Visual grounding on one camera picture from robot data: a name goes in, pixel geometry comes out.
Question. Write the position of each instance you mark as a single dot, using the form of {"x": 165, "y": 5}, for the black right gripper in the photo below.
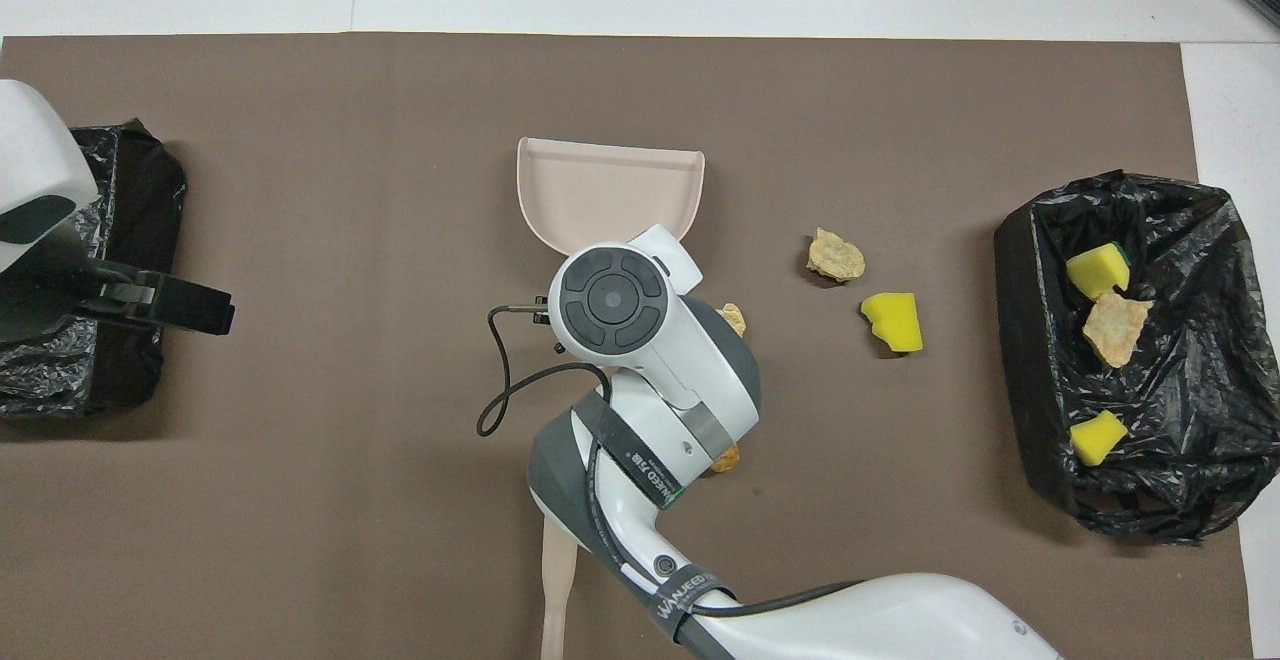
{"x": 542, "y": 312}

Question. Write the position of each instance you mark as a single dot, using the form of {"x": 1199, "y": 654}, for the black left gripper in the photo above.
{"x": 60, "y": 295}

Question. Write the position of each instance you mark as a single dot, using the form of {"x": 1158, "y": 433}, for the beige plastic dustpan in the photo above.
{"x": 600, "y": 190}

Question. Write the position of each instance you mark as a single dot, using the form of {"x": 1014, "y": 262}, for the beige foam chunk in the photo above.
{"x": 735, "y": 320}
{"x": 835, "y": 257}
{"x": 1115, "y": 330}

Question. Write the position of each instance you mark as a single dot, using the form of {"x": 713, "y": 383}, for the orange-brown bread roll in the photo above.
{"x": 728, "y": 460}

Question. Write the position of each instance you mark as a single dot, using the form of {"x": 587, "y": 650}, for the beige hand brush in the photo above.
{"x": 556, "y": 600}

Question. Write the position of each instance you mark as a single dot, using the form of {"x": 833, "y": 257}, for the notched yellow sponge piece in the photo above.
{"x": 1095, "y": 272}

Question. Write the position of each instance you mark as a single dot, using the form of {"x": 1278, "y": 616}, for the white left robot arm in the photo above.
{"x": 30, "y": 150}

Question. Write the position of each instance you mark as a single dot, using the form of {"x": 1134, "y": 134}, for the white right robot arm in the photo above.
{"x": 680, "y": 370}

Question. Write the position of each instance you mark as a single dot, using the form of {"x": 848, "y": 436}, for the black bag lined bin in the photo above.
{"x": 140, "y": 220}
{"x": 1180, "y": 500}

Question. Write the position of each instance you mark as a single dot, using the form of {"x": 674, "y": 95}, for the brown table mat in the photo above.
{"x": 400, "y": 500}

